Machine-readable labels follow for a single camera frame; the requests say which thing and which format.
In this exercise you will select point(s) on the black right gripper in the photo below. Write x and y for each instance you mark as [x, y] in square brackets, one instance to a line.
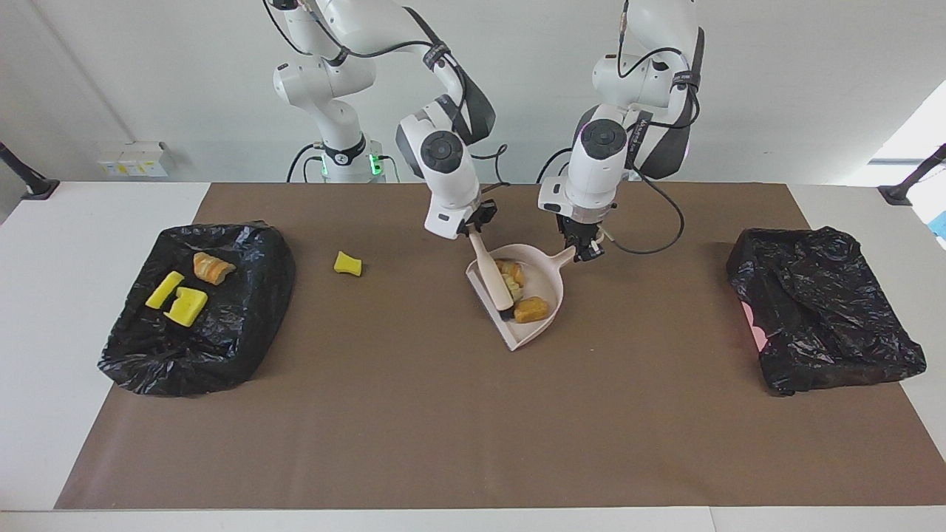
[482, 214]

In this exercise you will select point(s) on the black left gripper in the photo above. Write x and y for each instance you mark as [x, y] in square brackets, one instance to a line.
[580, 227]

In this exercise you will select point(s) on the beige hand brush black bristles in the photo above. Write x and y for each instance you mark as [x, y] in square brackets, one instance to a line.
[491, 277]

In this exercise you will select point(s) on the beige plastic dustpan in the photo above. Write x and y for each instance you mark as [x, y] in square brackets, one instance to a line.
[525, 332]

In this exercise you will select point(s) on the tan crumpled trash lump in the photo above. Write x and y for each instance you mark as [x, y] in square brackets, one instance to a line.
[511, 267]

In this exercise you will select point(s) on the pale crumpled trash lump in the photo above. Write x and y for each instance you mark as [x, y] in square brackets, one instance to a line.
[515, 289]

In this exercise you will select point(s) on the black bag lined pink bin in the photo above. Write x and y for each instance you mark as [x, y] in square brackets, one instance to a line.
[828, 318]

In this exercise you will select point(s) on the brown bread roll piece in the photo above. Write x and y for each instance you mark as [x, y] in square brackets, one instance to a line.
[532, 310]

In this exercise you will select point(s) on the small yellow sponge piece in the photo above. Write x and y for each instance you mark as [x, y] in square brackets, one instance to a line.
[347, 264]

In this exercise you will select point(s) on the brown table mat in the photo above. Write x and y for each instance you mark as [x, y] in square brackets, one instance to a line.
[473, 458]

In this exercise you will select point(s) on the striped orange bread piece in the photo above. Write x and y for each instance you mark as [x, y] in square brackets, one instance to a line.
[213, 268]

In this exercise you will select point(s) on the notched yellow sponge piece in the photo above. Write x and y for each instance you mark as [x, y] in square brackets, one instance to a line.
[188, 309]

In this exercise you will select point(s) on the yellow sponge wedge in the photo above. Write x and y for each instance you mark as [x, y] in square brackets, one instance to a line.
[164, 290]

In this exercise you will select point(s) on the black clamp stand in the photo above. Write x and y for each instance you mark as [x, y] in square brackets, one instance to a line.
[37, 186]
[898, 193]

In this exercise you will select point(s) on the blue object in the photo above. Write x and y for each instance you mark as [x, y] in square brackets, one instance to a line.
[941, 225]

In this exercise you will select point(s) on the white wall socket box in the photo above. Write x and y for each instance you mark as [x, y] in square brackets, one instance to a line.
[133, 159]

